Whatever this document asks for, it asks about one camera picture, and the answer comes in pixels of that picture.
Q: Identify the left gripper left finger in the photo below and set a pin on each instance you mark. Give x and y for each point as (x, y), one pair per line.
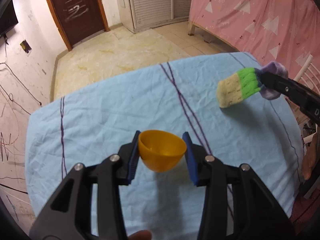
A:
(133, 159)

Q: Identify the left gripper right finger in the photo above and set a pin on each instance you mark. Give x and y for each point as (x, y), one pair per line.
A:
(191, 159)

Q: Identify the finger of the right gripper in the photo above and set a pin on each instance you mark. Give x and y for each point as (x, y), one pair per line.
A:
(274, 82)

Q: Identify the small orange plastic bowl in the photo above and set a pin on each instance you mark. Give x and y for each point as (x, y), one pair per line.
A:
(160, 151)

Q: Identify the yellow green fuzzy sock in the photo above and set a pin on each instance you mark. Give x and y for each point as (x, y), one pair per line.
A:
(238, 87)

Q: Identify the operator hand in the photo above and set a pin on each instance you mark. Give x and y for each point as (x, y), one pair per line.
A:
(141, 235)

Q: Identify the white metal chair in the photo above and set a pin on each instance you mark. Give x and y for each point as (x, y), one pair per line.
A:
(309, 75)

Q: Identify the light blue bed sheet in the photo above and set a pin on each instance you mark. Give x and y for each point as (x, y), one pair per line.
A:
(92, 123)

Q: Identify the pink tree-print bed cover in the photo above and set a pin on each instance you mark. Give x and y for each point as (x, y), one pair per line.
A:
(286, 31)

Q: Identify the white louvered wardrobe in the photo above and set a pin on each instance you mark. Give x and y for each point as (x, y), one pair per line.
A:
(141, 15)

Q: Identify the dark red wooden door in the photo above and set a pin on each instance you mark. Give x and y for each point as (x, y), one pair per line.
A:
(78, 20)

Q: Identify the wall socket box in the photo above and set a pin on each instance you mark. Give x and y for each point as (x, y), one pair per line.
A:
(26, 47)

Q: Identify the black wall television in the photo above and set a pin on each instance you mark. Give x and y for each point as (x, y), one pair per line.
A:
(8, 19)

